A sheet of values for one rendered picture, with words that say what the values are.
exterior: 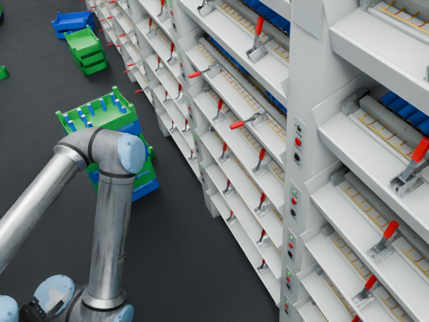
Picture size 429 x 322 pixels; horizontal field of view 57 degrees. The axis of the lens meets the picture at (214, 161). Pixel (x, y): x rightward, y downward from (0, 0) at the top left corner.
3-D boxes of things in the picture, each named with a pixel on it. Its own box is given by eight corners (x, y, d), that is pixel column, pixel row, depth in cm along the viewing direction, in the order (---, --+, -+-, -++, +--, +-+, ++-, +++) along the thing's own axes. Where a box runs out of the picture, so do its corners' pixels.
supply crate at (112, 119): (76, 148, 169) (69, 135, 164) (61, 125, 182) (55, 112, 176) (138, 119, 179) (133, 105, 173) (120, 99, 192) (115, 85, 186)
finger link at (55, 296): (63, 276, 119) (39, 299, 113) (76, 291, 120) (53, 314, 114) (60, 278, 122) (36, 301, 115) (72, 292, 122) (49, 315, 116)
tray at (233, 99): (289, 177, 93) (279, 154, 85) (190, 62, 133) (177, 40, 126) (359, 128, 92) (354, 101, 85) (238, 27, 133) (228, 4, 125)
